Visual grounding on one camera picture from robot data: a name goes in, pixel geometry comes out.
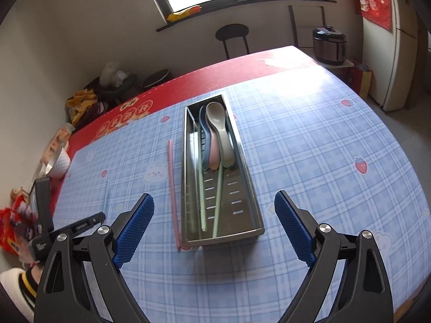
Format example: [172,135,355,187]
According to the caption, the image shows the blue spoon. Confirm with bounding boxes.
[199,106,211,171]

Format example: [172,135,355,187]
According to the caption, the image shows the red patterned tablecloth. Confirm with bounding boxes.
[50,46,319,215]

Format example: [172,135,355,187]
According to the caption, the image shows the small side table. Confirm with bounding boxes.
[314,58,354,76]

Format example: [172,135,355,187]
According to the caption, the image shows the white refrigerator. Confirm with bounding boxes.
[362,0,427,112]

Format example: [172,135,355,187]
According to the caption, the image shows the blue chopstick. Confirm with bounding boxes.
[102,179,110,213]

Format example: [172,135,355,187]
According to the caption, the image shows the red yellow carton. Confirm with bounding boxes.
[348,62,373,99]

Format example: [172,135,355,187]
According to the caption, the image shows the green chopstick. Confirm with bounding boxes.
[213,165,224,238]
[198,167,207,232]

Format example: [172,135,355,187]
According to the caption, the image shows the black electric pressure cooker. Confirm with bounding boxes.
[313,25,347,65]

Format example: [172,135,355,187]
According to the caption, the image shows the black round stool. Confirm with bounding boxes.
[215,23,250,60]

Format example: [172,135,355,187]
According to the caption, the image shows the clear plastic bag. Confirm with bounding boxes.
[99,62,131,88]

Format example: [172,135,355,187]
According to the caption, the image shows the white ribbed bowl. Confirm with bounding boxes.
[46,148,71,179]

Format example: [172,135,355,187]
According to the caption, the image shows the striped sleeve left forearm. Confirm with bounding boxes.
[1,265,43,323]

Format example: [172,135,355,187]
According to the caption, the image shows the yellow snack bag pile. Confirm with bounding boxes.
[66,89,108,130]

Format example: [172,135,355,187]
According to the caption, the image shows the pink chopstick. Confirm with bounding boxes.
[167,139,182,251]

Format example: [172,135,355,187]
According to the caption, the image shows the beige spoon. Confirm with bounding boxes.
[206,101,235,168]

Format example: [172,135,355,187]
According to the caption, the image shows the yellow package on windowsill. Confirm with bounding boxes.
[167,5,201,23]

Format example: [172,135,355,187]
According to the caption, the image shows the pink spoon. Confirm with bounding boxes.
[209,133,220,171]

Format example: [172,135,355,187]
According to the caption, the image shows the red snack packets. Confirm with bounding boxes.
[1,188,35,256]

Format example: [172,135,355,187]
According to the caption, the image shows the black folding chair frame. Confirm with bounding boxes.
[289,5,326,49]

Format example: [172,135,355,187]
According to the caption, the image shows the stainless steel utensil tray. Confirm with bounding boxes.
[180,95,265,247]

